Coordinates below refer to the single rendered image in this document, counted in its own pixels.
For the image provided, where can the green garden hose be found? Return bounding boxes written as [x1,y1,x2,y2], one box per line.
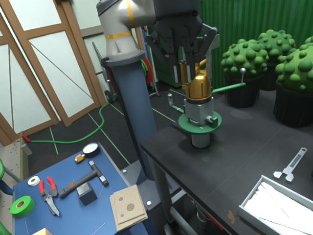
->
[28,101,111,145]

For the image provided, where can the light wooden block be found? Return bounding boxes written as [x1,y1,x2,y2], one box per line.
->
[31,227,53,235]

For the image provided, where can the grey riser pipe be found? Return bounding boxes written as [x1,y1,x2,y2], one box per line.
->
[190,132,212,149]

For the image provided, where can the brass sprinkler head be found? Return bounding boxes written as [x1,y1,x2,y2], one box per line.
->
[179,58,212,101]

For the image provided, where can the wood-framed glazed door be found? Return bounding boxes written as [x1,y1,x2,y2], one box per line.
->
[0,0,106,145]

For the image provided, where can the grey bench frame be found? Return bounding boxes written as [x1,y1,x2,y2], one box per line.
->
[144,149,196,235]

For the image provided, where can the grey hexagonal collar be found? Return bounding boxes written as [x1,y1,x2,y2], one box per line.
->
[183,96,215,122]

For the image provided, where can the red and green hose reel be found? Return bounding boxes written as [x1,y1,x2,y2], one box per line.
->
[140,56,154,87]

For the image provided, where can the small green disc clamp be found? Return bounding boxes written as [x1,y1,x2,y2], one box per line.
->
[204,115,219,128]

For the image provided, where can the dark hand truck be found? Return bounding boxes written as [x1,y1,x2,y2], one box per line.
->
[91,41,116,104]

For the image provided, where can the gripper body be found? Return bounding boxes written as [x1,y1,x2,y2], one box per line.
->
[155,0,203,47]

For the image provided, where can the grey canister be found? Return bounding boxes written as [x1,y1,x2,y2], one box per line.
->
[195,205,209,229]

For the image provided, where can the green tape roll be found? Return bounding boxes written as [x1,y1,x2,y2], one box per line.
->
[9,195,35,219]

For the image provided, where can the white tray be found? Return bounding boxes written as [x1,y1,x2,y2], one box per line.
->
[238,174,313,235]

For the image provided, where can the green riser disc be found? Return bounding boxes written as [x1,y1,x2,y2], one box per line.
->
[178,111,223,136]

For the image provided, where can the red-handled pliers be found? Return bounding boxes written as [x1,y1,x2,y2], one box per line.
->
[39,176,61,217]

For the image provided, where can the pressure gauge with brass fitting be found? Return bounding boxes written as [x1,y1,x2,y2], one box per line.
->
[74,142,101,164]

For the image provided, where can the grey metal gauge tool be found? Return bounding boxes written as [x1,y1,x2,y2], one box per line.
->
[273,147,309,183]

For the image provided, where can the wooden post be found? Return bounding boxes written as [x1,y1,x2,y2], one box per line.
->
[20,136,33,182]

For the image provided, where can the white tape roll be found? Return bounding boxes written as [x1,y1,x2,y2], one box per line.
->
[27,176,41,188]

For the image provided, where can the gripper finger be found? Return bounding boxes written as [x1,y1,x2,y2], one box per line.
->
[181,23,219,85]
[145,27,182,84]

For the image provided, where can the dark T-handle wrench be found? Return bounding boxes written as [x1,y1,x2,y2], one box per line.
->
[58,160,110,199]

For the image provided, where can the dark grey cube block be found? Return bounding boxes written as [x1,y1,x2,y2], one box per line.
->
[76,182,99,207]

